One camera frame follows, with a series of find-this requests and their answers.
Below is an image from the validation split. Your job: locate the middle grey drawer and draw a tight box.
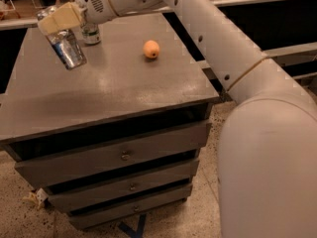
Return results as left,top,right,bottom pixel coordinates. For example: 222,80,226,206
49,158,199,213

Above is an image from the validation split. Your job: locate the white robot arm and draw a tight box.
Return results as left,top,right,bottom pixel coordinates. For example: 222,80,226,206
38,0,317,238

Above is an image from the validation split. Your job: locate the small beige floor bracket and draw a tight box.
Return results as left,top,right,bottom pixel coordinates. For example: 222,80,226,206
23,188,49,209

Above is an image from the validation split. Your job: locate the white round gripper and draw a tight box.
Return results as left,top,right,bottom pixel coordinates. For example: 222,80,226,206
38,0,117,36

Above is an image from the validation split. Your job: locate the bottom grey drawer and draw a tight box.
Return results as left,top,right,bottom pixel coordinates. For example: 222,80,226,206
69,183,192,229

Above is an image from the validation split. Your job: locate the silver blue redbull can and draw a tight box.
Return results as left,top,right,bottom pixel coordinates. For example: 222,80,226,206
37,6,87,70

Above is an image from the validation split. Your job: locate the top grey drawer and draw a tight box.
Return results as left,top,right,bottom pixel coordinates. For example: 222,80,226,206
15,120,210,187

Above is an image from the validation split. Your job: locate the grey drawer cabinet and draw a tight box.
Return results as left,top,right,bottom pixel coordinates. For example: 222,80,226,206
0,14,217,219

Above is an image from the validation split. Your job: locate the orange fruit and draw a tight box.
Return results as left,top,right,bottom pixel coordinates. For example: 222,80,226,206
143,40,160,60

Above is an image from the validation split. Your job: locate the grey drawer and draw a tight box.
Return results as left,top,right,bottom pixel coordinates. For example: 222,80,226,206
69,183,192,229
49,158,199,213
15,120,210,187

